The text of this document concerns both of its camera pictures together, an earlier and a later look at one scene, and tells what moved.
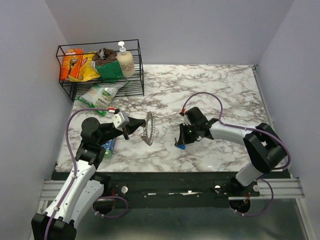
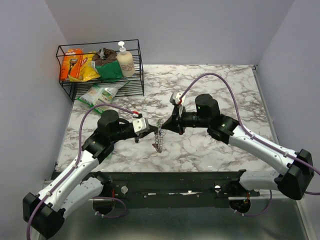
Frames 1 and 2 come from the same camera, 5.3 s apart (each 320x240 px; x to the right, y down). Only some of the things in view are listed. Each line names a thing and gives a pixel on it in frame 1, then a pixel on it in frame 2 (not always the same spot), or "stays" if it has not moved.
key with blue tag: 179,146 to 162,133
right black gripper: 183,138 to 175,122
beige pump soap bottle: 126,60 stays
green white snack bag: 100,96 stays
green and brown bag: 107,65 stays
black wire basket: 107,69 stays
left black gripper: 132,125 to 152,129
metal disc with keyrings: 149,129 to 159,136
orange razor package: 71,64 stays
